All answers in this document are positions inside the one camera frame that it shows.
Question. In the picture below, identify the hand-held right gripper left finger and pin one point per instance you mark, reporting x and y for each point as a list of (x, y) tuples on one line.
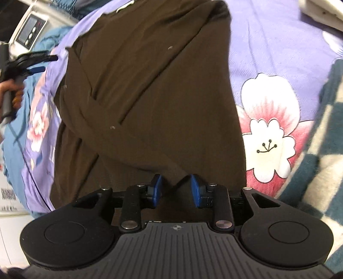
[(156, 193)]

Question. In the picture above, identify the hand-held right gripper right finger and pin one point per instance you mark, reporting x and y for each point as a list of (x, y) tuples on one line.
[(195, 194)]

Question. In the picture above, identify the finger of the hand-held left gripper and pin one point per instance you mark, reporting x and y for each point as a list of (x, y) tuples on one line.
[(34, 71), (40, 57)]

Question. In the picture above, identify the dark brown garment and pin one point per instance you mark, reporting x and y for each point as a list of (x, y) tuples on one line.
[(150, 94)]

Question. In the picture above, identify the person's left hand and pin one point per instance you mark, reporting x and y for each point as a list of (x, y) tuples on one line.
[(10, 85)]

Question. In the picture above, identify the blue quilt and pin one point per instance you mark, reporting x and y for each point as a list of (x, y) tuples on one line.
[(16, 134)]

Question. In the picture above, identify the white appliance with control panel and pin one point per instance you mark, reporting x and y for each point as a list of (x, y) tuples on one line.
[(29, 29)]

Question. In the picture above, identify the teal white checked blanket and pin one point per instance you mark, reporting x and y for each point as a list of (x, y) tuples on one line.
[(319, 161)]

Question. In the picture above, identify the purple floral blanket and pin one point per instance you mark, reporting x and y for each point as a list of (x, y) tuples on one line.
[(268, 45)]

